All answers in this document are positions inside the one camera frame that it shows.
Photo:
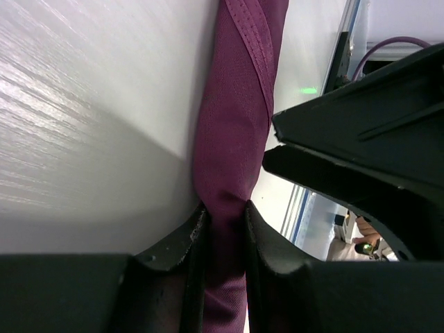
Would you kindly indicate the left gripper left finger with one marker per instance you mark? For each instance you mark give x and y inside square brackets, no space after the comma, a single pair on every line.
[158,290]

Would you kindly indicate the aluminium front rail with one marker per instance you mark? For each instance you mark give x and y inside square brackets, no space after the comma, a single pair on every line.
[331,48]

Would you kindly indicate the purple cloth napkin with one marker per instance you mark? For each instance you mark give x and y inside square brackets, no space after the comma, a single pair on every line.
[233,126]

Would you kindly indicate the white slotted cable duct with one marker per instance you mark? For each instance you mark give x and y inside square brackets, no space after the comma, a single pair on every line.
[303,218]

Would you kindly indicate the person in beige clothing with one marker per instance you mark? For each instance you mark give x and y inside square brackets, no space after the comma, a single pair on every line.
[368,245]

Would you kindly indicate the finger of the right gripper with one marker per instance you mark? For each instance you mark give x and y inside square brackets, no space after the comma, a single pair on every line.
[410,224]
[390,122]

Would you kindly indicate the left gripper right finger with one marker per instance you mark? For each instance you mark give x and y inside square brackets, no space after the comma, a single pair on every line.
[290,291]

